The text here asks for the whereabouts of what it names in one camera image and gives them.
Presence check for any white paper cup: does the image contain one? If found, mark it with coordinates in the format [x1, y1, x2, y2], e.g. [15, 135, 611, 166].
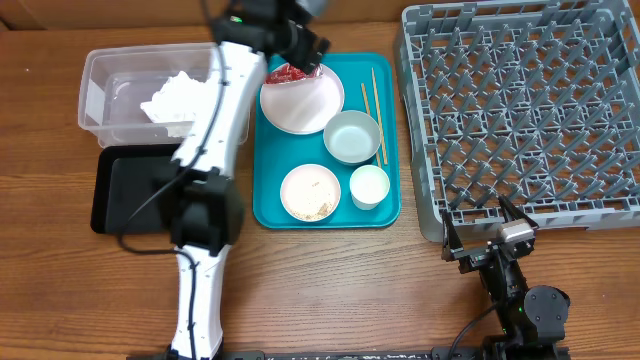
[349, 165, 391, 210]

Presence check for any teal plastic tray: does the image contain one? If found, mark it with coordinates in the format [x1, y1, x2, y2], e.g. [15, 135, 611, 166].
[252, 53, 401, 229]

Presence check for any clear plastic bin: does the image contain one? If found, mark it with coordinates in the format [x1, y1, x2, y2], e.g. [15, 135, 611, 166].
[77, 41, 251, 149]

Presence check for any pinkish small bowl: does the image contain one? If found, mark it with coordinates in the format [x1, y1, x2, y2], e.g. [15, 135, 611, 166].
[280, 164, 341, 223]

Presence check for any red foil wrapper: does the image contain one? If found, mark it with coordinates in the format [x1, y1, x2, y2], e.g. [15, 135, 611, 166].
[264, 63, 323, 85]

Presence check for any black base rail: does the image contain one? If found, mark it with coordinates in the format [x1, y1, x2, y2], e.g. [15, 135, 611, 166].
[126, 347, 571, 360]

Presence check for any white napkin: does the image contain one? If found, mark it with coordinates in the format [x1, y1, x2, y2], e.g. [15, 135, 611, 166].
[140, 71, 218, 138]

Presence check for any wooden chopstick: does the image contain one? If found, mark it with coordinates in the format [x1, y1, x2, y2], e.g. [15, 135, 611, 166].
[371, 67, 388, 165]
[361, 83, 381, 168]

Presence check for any right wooden chopstick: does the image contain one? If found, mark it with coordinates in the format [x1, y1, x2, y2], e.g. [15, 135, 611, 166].
[371, 67, 388, 165]

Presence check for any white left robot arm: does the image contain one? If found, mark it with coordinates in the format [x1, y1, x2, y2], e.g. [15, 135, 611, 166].
[160, 0, 330, 359]

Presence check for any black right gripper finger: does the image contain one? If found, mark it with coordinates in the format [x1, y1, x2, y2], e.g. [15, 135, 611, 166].
[499, 195, 538, 230]
[441, 211, 464, 261]

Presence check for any grey-white bowl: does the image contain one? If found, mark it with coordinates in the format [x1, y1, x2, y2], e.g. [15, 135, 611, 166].
[323, 110, 381, 165]

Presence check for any left wooden chopstick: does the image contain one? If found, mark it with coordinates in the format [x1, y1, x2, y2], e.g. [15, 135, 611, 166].
[361, 83, 381, 168]

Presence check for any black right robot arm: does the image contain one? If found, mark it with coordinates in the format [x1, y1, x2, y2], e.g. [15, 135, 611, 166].
[442, 195, 571, 360]

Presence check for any grey dishwasher rack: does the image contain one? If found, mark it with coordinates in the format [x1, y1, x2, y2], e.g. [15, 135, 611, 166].
[395, 0, 639, 242]

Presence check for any white flat plate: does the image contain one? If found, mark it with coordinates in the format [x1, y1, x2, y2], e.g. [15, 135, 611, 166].
[259, 64, 345, 135]

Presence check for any black plastic tray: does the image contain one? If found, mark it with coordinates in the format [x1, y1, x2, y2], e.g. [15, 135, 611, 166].
[90, 144, 179, 235]

